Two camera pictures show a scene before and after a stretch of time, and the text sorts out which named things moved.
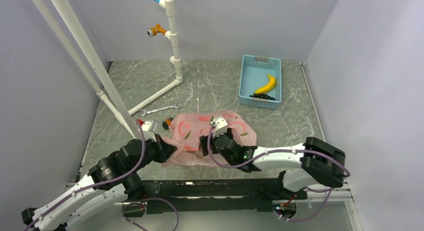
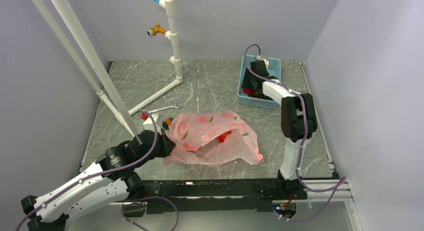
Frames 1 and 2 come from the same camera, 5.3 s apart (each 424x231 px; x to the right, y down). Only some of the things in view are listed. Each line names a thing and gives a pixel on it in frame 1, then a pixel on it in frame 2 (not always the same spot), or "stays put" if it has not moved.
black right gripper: x=204 y=144 → x=247 y=76
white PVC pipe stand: x=167 y=2 stays put
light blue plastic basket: x=254 y=76 stays put
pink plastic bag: x=185 y=130 stays put
